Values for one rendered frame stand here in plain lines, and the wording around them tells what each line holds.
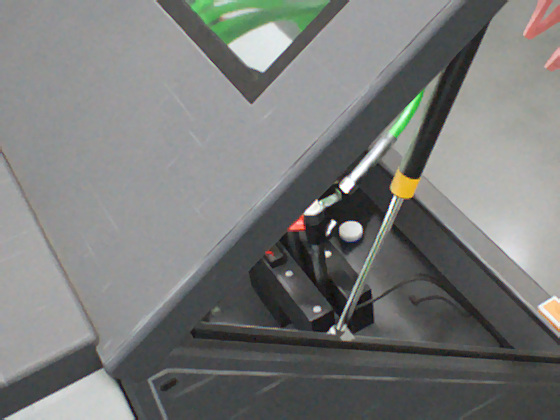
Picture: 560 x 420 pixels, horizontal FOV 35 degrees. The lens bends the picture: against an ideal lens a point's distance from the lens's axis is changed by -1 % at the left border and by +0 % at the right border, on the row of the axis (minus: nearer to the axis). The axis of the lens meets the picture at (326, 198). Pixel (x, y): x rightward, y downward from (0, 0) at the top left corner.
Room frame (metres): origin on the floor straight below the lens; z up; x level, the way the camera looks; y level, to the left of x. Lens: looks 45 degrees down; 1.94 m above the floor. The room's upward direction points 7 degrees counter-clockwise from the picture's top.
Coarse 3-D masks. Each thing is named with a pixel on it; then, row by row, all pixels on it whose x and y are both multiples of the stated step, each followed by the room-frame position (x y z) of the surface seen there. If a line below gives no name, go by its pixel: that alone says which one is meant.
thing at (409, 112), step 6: (420, 96) 0.87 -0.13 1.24; (414, 102) 0.87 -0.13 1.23; (420, 102) 0.87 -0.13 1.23; (408, 108) 0.87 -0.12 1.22; (414, 108) 0.87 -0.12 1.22; (402, 114) 0.87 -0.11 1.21; (408, 114) 0.86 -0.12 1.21; (414, 114) 0.87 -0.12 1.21; (402, 120) 0.86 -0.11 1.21; (408, 120) 0.86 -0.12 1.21; (396, 126) 0.86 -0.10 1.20; (402, 126) 0.86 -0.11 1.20; (390, 132) 0.86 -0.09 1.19; (396, 132) 0.86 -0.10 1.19
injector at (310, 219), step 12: (312, 216) 0.79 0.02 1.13; (312, 228) 0.79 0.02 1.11; (324, 228) 0.80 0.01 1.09; (336, 228) 0.81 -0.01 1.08; (312, 240) 0.79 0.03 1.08; (324, 240) 0.80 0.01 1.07; (312, 252) 0.80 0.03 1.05; (324, 252) 0.80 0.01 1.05; (324, 264) 0.80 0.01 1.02; (324, 276) 0.80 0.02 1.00; (324, 288) 0.80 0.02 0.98
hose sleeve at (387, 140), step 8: (384, 136) 0.86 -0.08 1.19; (392, 136) 0.85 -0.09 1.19; (376, 144) 0.85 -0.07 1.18; (384, 144) 0.85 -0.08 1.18; (392, 144) 0.85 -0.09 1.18; (368, 152) 0.85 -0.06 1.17; (376, 152) 0.84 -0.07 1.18; (384, 152) 0.84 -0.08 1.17; (368, 160) 0.84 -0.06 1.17; (376, 160) 0.84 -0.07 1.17; (360, 168) 0.83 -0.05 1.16; (368, 168) 0.83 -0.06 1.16; (352, 176) 0.83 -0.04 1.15; (360, 176) 0.83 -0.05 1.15
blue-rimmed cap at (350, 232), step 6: (348, 222) 1.04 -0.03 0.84; (354, 222) 1.04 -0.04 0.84; (342, 228) 1.03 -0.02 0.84; (348, 228) 1.03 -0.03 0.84; (354, 228) 1.02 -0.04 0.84; (360, 228) 1.02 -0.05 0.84; (342, 234) 1.02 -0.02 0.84; (348, 234) 1.01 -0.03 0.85; (354, 234) 1.01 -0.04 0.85; (360, 234) 1.01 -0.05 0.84; (342, 240) 1.01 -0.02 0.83; (348, 240) 1.01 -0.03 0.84; (354, 240) 1.01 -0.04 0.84
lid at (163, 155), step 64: (0, 0) 0.73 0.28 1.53; (64, 0) 0.67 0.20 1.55; (128, 0) 0.62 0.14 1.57; (192, 0) 0.61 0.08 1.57; (256, 0) 0.57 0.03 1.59; (320, 0) 0.53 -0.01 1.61; (384, 0) 0.48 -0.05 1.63; (448, 0) 0.45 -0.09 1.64; (0, 64) 0.65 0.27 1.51; (64, 64) 0.60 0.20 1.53; (128, 64) 0.56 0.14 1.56; (192, 64) 0.52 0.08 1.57; (256, 64) 0.51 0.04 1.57; (320, 64) 0.46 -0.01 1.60; (384, 64) 0.43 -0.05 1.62; (0, 128) 0.58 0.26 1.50; (64, 128) 0.54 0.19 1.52; (128, 128) 0.50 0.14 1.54; (192, 128) 0.47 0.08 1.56; (256, 128) 0.44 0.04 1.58; (320, 128) 0.41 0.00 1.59; (384, 128) 0.42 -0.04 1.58; (64, 192) 0.48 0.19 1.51; (128, 192) 0.45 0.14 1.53; (192, 192) 0.42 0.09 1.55; (256, 192) 0.40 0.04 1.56; (320, 192) 0.40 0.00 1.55; (64, 256) 0.43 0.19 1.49; (128, 256) 0.40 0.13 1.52; (192, 256) 0.38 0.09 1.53; (256, 256) 0.38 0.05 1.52; (128, 320) 0.35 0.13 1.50; (192, 320) 0.36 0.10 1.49
